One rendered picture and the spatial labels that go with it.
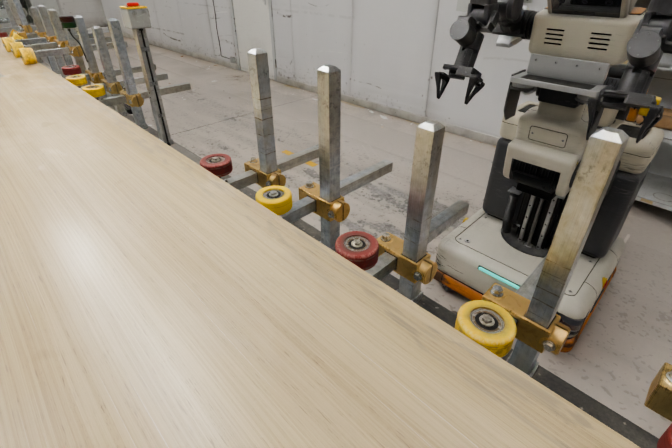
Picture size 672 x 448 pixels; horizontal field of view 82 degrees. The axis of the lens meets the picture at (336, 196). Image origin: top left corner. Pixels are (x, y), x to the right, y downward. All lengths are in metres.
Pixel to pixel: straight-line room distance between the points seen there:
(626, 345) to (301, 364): 1.70
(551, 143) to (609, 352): 0.93
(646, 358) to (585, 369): 0.27
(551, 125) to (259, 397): 1.25
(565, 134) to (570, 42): 0.28
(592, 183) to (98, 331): 0.69
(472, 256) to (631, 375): 0.71
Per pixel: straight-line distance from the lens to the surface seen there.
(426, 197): 0.72
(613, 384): 1.91
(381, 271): 0.80
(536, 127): 1.51
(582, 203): 0.61
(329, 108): 0.82
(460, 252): 1.79
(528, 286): 0.81
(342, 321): 0.58
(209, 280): 0.67
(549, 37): 1.45
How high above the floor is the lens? 1.34
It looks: 31 degrees down
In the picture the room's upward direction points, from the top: straight up
